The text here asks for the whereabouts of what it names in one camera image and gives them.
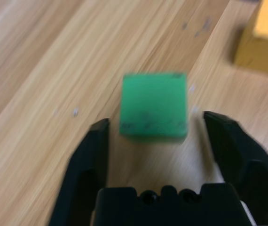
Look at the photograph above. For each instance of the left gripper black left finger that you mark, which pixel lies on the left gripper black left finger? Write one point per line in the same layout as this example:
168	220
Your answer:
87	169

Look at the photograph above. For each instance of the green wooden cube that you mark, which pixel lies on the green wooden cube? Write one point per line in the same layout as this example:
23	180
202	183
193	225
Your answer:
152	103

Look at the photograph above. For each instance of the yellow wooden cube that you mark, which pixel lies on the yellow wooden cube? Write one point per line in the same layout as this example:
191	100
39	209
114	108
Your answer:
263	42

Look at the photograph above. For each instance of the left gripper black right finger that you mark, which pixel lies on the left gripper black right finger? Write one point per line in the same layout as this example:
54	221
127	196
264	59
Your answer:
242	155

